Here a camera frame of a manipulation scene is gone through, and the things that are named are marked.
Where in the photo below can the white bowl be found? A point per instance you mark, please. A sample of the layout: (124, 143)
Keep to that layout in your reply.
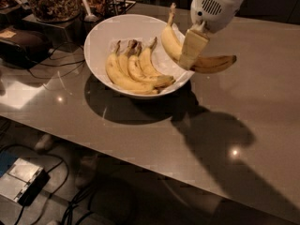
(101, 40)

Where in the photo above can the silver box on floor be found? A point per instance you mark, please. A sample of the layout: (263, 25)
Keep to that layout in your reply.
(21, 181)

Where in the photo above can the black device on counter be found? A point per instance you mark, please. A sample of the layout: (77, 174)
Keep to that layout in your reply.
(23, 48)

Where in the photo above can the black wire basket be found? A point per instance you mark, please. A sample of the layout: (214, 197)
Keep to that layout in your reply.
(118, 7)

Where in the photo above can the dark stand under jar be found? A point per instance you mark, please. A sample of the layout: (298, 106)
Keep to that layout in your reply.
(57, 32)

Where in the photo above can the white paper liner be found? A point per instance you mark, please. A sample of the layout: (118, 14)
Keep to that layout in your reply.
(145, 31)

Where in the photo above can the white scoop spoon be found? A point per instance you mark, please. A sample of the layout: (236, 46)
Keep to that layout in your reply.
(89, 16)

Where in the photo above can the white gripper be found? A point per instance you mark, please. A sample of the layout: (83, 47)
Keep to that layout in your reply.
(216, 10)

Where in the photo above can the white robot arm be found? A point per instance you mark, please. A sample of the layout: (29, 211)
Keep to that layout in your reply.
(207, 16)

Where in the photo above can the yellow banana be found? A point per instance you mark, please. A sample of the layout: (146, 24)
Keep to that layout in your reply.
(136, 73)
(119, 78)
(173, 47)
(123, 57)
(145, 58)

